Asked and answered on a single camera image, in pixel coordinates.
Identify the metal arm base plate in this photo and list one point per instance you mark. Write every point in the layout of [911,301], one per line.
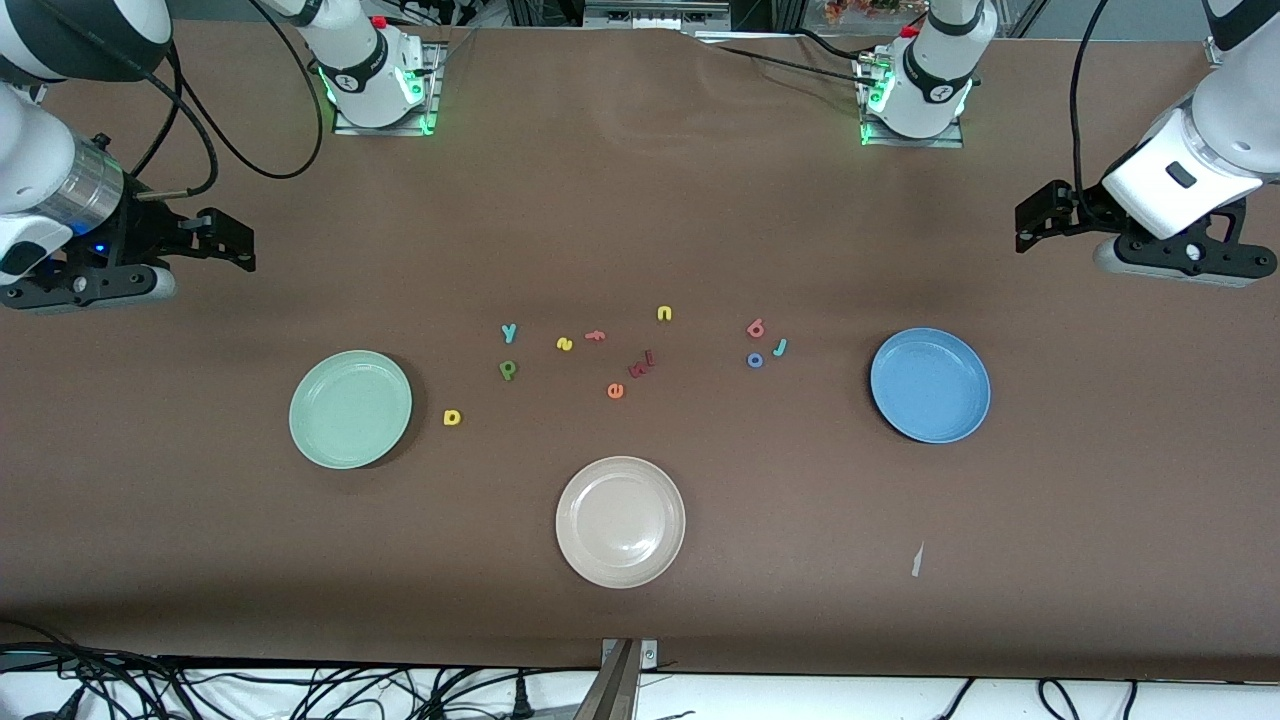
[380,131]
[910,143]

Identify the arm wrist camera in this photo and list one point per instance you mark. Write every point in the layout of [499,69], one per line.
[1050,215]
[215,235]

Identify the blue plate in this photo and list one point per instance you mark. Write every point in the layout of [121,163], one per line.
[930,385]

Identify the pink foam letter b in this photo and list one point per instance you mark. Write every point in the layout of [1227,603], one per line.
[755,329]

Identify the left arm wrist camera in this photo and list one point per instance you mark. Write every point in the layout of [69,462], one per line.
[1050,215]

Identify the beige plate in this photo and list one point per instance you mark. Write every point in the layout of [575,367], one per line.
[620,522]

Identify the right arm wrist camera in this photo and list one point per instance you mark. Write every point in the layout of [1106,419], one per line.
[215,235]

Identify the green foam letter p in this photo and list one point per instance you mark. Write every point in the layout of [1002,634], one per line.
[507,369]

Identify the black power plug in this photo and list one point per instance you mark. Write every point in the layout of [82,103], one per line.
[520,702]

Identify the aluminium frame rail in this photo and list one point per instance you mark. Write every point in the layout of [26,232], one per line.
[650,12]

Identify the white tape scrap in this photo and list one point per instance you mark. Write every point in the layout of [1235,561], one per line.
[916,560]

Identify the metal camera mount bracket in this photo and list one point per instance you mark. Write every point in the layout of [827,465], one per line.
[620,690]

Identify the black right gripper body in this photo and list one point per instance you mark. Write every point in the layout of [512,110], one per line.
[143,233]

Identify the green plate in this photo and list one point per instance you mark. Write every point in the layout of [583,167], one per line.
[350,410]

